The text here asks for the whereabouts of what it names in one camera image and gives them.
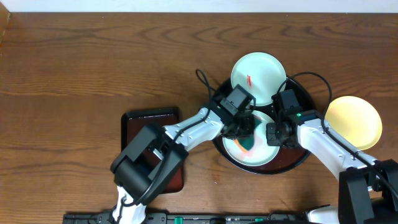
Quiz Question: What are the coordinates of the green kitchen sponge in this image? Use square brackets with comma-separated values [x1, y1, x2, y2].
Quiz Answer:
[234, 115, 262, 152]

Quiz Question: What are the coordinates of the white plate with smears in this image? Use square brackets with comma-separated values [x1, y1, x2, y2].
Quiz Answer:
[222, 111, 280, 167]

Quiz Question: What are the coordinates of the mint plate with ketchup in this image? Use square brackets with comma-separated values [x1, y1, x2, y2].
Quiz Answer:
[230, 52, 287, 107]

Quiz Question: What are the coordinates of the yellow plate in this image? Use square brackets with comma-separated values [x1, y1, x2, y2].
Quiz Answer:
[325, 96, 382, 150]

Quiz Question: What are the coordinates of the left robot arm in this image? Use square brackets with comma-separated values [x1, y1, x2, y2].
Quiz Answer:
[110, 103, 254, 223]

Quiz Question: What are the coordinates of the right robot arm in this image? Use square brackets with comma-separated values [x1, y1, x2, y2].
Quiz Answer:
[266, 110, 397, 223]

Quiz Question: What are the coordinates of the round black tray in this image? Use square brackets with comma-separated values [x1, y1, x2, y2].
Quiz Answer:
[212, 80, 316, 175]

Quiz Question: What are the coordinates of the rectangular black tray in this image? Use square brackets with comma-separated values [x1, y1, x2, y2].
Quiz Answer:
[121, 107, 184, 194]

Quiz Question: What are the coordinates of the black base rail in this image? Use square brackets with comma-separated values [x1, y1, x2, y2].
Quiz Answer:
[62, 212, 309, 224]

